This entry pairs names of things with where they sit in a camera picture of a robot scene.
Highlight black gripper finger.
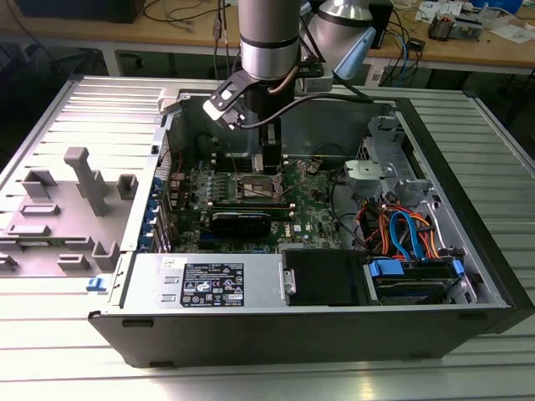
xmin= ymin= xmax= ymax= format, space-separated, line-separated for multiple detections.
xmin=257 ymin=118 xmax=283 ymax=177

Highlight metal socket cover frame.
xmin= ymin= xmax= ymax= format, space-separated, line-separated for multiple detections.
xmin=272 ymin=160 xmax=305 ymax=197

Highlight CPU socket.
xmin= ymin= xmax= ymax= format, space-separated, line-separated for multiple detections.
xmin=233 ymin=171 xmax=285 ymax=205

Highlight green motherboard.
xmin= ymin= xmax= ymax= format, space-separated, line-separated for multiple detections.
xmin=166 ymin=156 xmax=348 ymax=255

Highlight black graphics card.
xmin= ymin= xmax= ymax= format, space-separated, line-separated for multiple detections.
xmin=207 ymin=210 xmax=273 ymax=240

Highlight silver disk bay cage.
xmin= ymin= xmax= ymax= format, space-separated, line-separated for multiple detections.
xmin=354 ymin=114 xmax=409 ymax=164

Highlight wooden workbench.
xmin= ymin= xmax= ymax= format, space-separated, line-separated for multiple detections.
xmin=0 ymin=0 xmax=535 ymax=79

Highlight black upright desktop device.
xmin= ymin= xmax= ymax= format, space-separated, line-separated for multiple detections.
xmin=371 ymin=0 xmax=395 ymax=50

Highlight hard disk in blue carrier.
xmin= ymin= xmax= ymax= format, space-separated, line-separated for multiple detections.
xmin=365 ymin=256 xmax=466 ymax=282
xmin=374 ymin=278 xmax=451 ymax=307

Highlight black open PC case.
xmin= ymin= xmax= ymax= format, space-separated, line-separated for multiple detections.
xmin=86 ymin=85 xmax=535 ymax=369

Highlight silver power supply with label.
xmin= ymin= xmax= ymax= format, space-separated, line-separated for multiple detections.
xmin=120 ymin=252 xmax=290 ymax=310

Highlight large black box device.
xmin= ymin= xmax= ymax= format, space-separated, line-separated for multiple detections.
xmin=16 ymin=0 xmax=145 ymax=24

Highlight copper coil component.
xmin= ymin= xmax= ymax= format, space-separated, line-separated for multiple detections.
xmin=428 ymin=11 xmax=456 ymax=42

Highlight white printed paper sheets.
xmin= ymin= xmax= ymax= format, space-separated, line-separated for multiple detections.
xmin=415 ymin=0 xmax=465 ymax=22

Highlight grey parts rack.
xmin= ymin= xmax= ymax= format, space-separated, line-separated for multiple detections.
xmin=0 ymin=145 xmax=140 ymax=280

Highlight grey metal electronic device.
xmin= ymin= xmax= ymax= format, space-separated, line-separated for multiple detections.
xmin=453 ymin=14 xmax=488 ymax=42

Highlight pale plastic container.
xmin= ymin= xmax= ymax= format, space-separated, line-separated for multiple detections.
xmin=471 ymin=0 xmax=519 ymax=26

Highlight white paper sheet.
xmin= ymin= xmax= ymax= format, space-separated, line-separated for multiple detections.
xmin=488 ymin=23 xmax=535 ymax=43

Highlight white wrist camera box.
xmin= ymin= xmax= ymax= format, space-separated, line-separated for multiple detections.
xmin=294 ymin=62 xmax=334 ymax=95
xmin=202 ymin=69 xmax=252 ymax=131

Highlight black wire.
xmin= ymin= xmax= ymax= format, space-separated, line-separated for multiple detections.
xmin=329 ymin=168 xmax=369 ymax=254

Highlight black camera cable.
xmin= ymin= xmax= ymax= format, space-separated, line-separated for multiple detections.
xmin=240 ymin=92 xmax=376 ymax=130

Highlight silver metal drive bracket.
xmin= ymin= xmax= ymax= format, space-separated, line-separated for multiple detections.
xmin=343 ymin=160 xmax=397 ymax=191

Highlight orange wire bundle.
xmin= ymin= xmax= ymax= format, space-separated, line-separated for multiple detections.
xmin=411 ymin=211 xmax=443 ymax=261
xmin=359 ymin=199 xmax=394 ymax=252

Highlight blue wire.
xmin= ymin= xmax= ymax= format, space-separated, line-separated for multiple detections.
xmin=388 ymin=210 xmax=423 ymax=263

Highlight blue background cable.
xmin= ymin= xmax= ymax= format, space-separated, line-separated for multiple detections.
xmin=395 ymin=33 xmax=421 ymax=87

